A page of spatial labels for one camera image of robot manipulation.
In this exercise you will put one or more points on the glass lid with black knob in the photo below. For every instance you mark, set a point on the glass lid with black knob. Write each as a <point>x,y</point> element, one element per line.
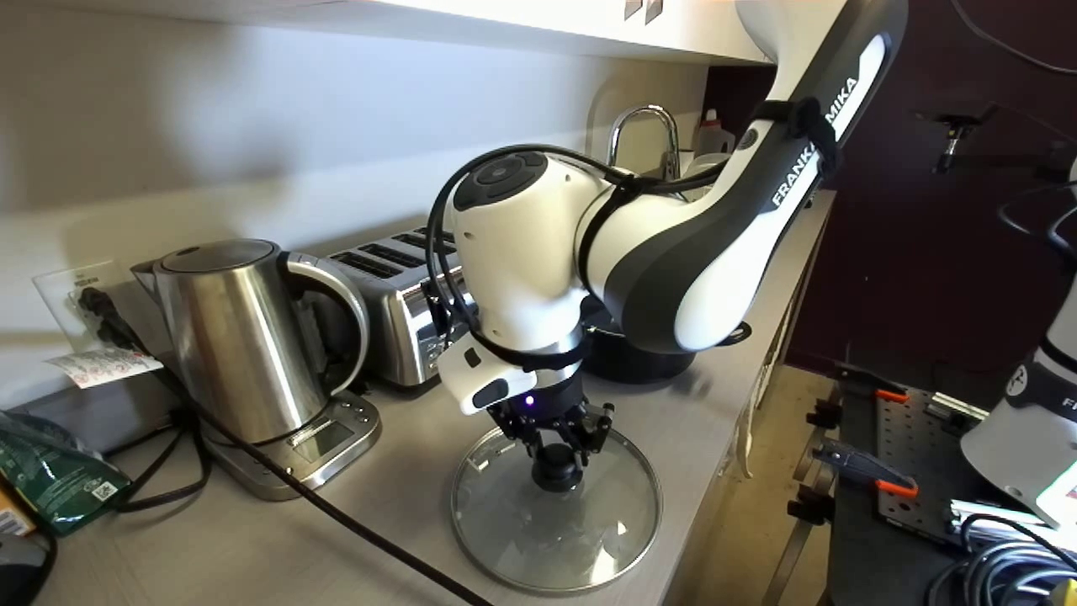
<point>561,540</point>

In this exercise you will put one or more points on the black robot table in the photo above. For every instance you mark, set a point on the black robot table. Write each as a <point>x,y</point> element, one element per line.
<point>862,561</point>

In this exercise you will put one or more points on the black device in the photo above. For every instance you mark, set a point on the black device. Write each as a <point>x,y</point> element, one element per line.
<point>18,575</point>

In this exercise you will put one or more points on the black power plug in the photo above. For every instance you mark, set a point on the black power plug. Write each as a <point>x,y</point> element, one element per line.
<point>106,322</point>

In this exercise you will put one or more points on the white paper label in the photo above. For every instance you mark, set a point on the white paper label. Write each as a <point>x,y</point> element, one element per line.
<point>106,368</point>

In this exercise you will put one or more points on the yellow packet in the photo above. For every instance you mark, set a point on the yellow packet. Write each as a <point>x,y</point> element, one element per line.
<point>11,517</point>

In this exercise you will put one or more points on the clear plastic bag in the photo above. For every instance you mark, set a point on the clear plastic bag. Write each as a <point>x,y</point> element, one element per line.
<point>61,304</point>

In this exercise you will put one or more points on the steel kettle base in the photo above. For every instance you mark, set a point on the steel kettle base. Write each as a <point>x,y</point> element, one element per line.
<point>337,441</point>

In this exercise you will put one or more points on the stainless steel electric kettle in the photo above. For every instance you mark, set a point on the stainless steel electric kettle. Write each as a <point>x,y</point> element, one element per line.
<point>241,338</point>

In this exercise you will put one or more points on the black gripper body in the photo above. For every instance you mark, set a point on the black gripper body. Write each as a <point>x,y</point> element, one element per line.
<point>543,403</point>

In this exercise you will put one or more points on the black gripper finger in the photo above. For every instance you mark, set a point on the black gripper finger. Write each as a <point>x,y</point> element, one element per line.
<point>527,433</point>
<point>595,425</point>

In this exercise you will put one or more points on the grey base cabinet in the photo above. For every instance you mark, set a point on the grey base cabinet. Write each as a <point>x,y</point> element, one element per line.
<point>729,525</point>

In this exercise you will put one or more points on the perforated mounting board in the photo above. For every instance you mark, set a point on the perforated mounting board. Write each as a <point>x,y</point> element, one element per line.
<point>936,433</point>

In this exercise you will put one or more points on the green packet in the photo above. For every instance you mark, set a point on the green packet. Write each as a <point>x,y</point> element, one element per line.
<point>53,474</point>

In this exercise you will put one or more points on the stainless steel four-slot toaster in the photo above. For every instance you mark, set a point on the stainless steel four-slot toaster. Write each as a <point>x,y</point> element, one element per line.
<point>389,325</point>

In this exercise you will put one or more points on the chrome kitchen faucet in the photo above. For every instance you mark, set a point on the chrome kitchen faucet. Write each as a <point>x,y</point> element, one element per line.
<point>673,135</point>

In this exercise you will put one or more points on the black cooking pot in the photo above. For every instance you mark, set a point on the black cooking pot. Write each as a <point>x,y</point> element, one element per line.
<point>641,364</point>

